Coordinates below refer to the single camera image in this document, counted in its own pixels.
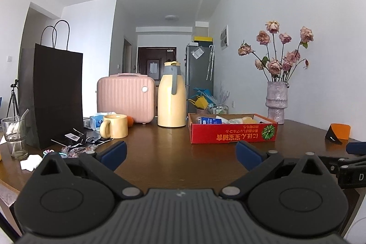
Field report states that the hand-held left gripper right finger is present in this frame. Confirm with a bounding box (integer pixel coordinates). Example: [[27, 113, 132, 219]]
[[220, 140, 336, 200]]

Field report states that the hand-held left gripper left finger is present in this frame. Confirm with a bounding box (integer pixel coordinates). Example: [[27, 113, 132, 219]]
[[30, 141, 143, 200]]

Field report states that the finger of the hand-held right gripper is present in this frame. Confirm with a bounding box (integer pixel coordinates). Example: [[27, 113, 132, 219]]
[[345, 142, 366, 156], [317, 155, 366, 175]]

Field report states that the red cardboard box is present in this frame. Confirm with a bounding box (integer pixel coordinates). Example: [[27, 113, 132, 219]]
[[188, 113, 278, 144]]

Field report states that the orange and black card holder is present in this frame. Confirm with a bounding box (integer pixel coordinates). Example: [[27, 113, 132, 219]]
[[325, 123, 352, 145]]

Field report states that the yellow mug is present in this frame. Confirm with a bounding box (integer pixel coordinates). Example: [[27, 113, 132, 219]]
[[100, 114, 129, 139]]

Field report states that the pile of wrappers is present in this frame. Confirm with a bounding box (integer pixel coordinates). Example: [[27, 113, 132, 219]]
[[43, 127, 115, 159]]

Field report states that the blue and white tissue pack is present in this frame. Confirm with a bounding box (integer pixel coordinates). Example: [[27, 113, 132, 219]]
[[89, 115, 105, 130]]

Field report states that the pink ribbed suitcase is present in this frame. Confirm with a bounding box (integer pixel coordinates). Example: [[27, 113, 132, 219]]
[[97, 73, 156, 124]]

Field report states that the lilac ceramic vase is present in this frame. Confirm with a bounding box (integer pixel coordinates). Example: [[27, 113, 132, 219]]
[[265, 81, 288, 125]]

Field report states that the yellow and blue plastic toy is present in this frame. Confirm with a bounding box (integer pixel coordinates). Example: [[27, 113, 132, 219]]
[[187, 88, 216, 110]]

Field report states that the yellow thermos jug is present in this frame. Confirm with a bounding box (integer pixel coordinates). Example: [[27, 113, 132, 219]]
[[157, 61, 187, 128]]

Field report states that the black paper bag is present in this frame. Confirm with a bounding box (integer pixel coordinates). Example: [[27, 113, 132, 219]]
[[18, 19, 84, 150]]

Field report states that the flat white tissue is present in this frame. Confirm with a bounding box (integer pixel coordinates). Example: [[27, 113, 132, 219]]
[[20, 155, 43, 171]]

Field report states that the bunch of dried pink roses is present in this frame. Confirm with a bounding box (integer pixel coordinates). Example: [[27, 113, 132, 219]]
[[238, 19, 314, 83]]

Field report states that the grey refrigerator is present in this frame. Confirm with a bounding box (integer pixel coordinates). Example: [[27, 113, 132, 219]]
[[185, 43, 214, 113]]

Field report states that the dark brown door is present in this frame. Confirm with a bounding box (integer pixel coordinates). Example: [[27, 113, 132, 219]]
[[137, 47, 176, 81]]

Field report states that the folded grey umbrella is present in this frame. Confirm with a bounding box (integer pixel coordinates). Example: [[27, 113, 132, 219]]
[[206, 45, 214, 81]]

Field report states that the clear glass cup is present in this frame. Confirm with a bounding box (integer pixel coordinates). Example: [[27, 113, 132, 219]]
[[1, 109, 29, 160]]

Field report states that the wire basket of bottles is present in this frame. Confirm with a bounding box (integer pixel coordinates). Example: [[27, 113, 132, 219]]
[[210, 103, 228, 115]]

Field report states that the white wall panel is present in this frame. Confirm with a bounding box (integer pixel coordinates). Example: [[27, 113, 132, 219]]
[[220, 25, 230, 51]]

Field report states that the black camera tripod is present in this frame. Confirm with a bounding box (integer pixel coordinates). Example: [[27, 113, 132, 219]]
[[6, 79, 20, 119]]

